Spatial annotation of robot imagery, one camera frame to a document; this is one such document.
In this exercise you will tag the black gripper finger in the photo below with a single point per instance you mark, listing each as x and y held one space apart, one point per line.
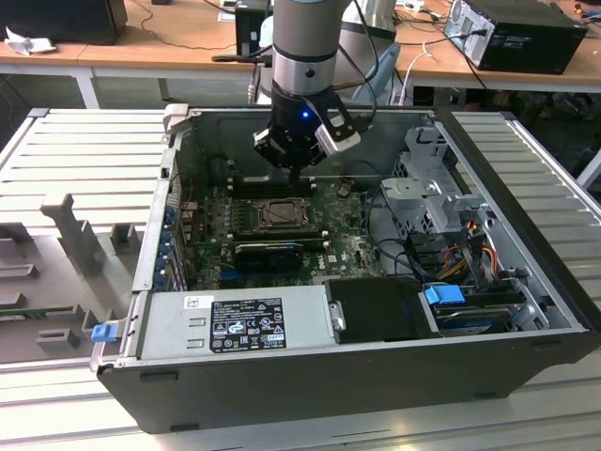
315 154
270 148

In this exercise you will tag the RAM slot white clips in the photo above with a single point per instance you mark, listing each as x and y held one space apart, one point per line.
263 179
277 234
314 244
263 190

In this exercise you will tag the CPU socket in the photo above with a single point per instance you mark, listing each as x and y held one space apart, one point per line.
259 227

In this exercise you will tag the green motherboard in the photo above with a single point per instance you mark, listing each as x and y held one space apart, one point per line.
347 235

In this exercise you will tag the small black box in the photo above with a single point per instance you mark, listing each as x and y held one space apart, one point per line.
244 33

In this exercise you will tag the metal drive cage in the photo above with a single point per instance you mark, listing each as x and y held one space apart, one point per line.
408 192

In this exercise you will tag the white motherboard sticker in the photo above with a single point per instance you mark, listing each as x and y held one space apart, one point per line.
332 259

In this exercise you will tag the black graphics card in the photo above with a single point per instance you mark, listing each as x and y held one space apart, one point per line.
267 257

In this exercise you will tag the wooden desk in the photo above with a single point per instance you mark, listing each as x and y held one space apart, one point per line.
141 47
446 66

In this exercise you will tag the black plastic shroud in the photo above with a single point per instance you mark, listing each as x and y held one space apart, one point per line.
375 310

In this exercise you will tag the blue disk carrier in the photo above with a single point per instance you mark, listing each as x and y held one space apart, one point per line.
441 296

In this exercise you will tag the grey power supply unit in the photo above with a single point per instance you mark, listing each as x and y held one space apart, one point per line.
164 329

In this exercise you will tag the hard disk drive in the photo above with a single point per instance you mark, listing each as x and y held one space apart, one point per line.
469 321

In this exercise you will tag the black open PC case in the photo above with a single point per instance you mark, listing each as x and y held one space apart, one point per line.
328 390

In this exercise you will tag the grey parts rack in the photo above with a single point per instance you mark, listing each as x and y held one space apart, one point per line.
61 263

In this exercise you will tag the black PC tower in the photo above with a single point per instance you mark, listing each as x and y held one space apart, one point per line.
530 47

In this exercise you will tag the large black box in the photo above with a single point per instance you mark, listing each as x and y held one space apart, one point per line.
61 21

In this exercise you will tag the blue case latch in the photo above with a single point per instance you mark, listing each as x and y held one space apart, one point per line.
103 333

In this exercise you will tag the crumpled white paper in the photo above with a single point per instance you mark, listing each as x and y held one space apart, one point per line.
28 46

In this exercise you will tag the green RAM stick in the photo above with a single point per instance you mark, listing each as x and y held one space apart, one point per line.
28 312

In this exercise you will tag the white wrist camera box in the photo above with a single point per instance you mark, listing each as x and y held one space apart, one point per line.
335 141

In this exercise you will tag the black camera bracket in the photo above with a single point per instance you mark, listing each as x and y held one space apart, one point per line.
342 119

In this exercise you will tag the white frame leg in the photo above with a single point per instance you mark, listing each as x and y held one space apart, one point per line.
590 169

